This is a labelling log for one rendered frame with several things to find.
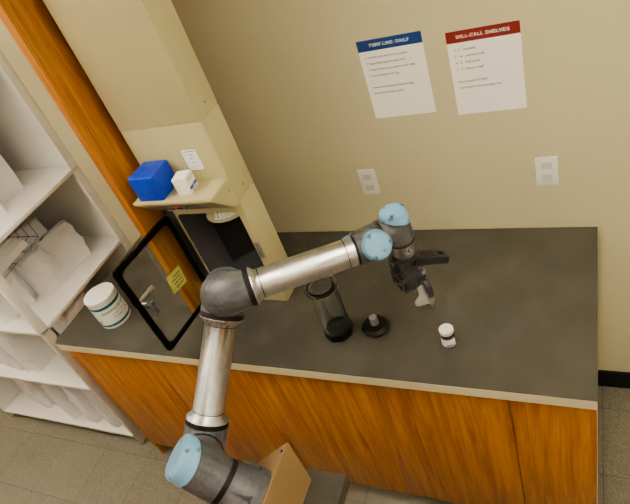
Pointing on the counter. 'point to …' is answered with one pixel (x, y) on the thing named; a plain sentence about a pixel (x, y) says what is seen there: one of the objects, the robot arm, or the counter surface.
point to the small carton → (184, 182)
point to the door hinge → (187, 242)
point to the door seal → (136, 297)
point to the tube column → (136, 60)
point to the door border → (135, 302)
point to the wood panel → (76, 100)
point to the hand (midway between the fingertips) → (426, 297)
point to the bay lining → (217, 239)
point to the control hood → (218, 196)
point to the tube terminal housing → (221, 149)
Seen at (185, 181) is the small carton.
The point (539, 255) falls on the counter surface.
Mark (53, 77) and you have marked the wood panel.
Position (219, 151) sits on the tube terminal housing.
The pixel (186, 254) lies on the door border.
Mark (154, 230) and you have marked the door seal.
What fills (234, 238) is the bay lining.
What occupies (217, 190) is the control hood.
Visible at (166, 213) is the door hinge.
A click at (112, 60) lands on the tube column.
